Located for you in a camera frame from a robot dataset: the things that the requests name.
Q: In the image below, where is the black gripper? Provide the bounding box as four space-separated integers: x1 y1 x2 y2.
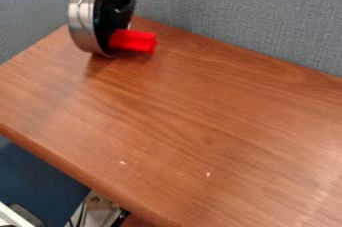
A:
101 0 136 41

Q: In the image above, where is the red rectangular block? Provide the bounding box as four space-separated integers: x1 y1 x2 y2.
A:
109 29 157 54

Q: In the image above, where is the stainless steel pot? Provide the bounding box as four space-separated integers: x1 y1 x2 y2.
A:
69 0 120 57

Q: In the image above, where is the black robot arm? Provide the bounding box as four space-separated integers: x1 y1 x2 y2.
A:
98 0 137 44

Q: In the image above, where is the white object bottom left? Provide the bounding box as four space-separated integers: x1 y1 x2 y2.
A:
0 202 46 227

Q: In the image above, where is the metal table leg bracket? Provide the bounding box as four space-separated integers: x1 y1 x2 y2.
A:
66 191 130 227

